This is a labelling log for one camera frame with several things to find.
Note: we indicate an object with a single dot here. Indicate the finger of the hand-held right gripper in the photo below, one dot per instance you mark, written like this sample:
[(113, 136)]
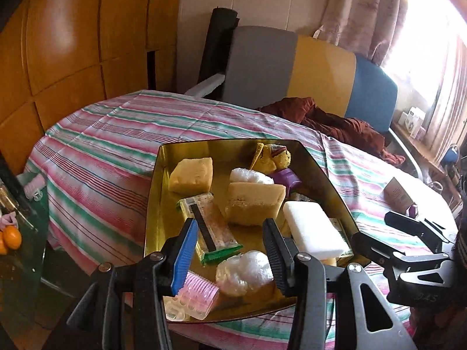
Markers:
[(372, 248), (408, 224)]

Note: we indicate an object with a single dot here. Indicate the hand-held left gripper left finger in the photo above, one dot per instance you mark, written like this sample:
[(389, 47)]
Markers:
[(182, 259)]

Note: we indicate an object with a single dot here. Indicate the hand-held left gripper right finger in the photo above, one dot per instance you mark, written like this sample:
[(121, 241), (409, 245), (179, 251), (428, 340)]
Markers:
[(277, 259)]

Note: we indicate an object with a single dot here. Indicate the purple packet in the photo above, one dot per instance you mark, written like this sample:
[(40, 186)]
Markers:
[(413, 209)]

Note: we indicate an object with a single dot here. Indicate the beige box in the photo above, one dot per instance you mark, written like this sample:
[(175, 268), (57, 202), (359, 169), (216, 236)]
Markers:
[(399, 193)]

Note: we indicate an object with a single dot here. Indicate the white ball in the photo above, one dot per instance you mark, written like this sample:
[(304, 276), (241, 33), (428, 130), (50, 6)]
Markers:
[(251, 177), (242, 271)]

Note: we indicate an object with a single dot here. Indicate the white sponge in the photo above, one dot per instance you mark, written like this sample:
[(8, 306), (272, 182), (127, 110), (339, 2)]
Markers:
[(310, 226)]

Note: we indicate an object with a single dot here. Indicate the long snack bar packet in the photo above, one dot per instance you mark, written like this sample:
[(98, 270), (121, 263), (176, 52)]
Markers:
[(215, 222)]

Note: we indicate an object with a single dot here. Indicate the gold tin box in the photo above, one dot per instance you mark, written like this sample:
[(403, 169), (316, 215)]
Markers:
[(164, 207)]

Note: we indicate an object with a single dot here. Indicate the yellow sponge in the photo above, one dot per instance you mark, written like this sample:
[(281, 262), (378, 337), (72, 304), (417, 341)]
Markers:
[(251, 202), (191, 175)]

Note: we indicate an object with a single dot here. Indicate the purple plastic piece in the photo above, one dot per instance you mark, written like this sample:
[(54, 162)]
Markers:
[(286, 180)]

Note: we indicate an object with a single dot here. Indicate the pink hair roller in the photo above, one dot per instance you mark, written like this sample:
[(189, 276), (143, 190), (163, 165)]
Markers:
[(200, 291)]

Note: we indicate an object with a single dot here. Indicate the clear plastic item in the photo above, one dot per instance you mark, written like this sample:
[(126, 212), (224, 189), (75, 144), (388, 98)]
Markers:
[(178, 310)]

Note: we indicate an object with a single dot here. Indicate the wooden desk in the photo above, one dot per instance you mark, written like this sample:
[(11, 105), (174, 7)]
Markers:
[(427, 153)]

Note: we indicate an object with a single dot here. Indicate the blue bag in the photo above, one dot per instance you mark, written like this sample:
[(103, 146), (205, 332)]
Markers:
[(449, 155)]

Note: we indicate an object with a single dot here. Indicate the yellow patterned toy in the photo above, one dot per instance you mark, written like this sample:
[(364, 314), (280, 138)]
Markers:
[(277, 160)]

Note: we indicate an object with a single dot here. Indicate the white carton on table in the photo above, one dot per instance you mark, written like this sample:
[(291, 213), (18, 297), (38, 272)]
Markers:
[(412, 122)]

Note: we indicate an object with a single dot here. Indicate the pink patterned curtain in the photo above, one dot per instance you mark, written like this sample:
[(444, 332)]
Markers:
[(365, 7), (448, 109)]

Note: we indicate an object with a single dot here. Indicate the brown cloth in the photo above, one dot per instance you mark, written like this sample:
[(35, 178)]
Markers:
[(328, 124)]

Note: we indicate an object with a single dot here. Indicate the striped bedsheet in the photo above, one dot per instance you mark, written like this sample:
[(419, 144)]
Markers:
[(109, 135)]

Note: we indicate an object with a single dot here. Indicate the glass side table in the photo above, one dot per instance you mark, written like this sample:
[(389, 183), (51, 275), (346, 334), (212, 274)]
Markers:
[(22, 269)]

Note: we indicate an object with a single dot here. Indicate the orange fruit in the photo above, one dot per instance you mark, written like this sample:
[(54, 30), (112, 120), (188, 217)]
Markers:
[(2, 247), (12, 235)]

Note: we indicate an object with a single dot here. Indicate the window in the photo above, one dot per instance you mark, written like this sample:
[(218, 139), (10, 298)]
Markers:
[(423, 32)]

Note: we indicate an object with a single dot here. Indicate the grey yellow blue sofa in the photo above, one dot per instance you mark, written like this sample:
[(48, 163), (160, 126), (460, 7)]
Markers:
[(262, 62)]

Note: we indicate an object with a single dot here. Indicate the wooden wardrobe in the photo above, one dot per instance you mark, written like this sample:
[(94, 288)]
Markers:
[(73, 43)]

